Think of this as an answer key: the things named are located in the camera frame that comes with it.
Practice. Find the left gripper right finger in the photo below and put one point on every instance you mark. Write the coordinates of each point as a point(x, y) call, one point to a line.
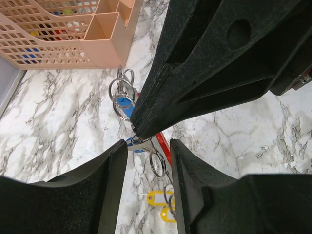
point(208, 201)

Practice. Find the yellow tag key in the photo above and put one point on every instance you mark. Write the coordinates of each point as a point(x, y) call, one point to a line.
point(157, 198)
point(167, 216)

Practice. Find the blue tag key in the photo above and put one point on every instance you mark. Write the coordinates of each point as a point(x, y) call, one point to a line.
point(134, 144)

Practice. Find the peach plastic file organizer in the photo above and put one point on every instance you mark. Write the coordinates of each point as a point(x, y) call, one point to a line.
point(67, 34)

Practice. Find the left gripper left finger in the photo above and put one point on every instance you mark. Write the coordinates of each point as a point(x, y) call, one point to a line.
point(84, 200)

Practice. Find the blue tag on holder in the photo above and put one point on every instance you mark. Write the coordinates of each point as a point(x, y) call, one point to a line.
point(125, 103)

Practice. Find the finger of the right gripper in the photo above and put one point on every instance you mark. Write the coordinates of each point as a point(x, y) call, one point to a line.
point(215, 54)

